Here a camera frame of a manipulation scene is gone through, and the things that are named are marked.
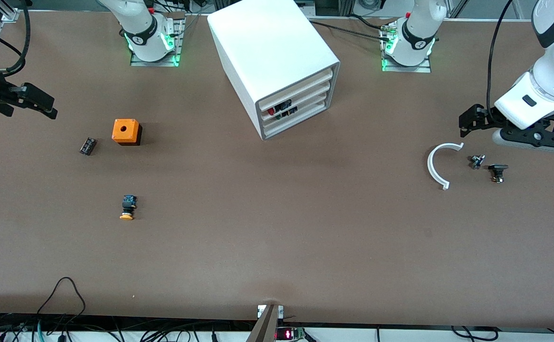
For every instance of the yellow mushroom push button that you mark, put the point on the yellow mushroom push button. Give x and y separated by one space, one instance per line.
128 205

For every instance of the white plastic drawer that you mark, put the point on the white plastic drawer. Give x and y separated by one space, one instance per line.
308 85
300 119
311 106
314 95

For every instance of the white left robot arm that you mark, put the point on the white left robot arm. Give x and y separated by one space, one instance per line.
550 80

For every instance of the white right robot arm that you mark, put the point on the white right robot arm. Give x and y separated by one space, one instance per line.
144 42

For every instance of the green mushroom push button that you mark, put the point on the green mushroom push button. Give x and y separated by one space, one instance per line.
289 113

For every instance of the red mushroom push button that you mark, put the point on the red mushroom push button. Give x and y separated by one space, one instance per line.
271 112

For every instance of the small grey metal part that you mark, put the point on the small grey metal part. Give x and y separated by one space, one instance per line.
476 162

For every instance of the small black contact block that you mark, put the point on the small black contact block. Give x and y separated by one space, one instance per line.
88 146

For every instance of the small device with red light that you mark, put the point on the small device with red light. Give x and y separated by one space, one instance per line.
287 334

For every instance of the small black switch part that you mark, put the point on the small black switch part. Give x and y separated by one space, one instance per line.
498 167

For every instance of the white curved plastic bracket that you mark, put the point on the white curved plastic bracket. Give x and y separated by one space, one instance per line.
429 165

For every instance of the orange button enclosure box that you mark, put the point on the orange button enclosure box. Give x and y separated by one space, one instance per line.
125 130

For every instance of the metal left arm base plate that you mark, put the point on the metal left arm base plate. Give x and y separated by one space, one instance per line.
407 69

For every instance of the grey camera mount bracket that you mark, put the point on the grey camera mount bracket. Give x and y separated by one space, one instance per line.
265 327

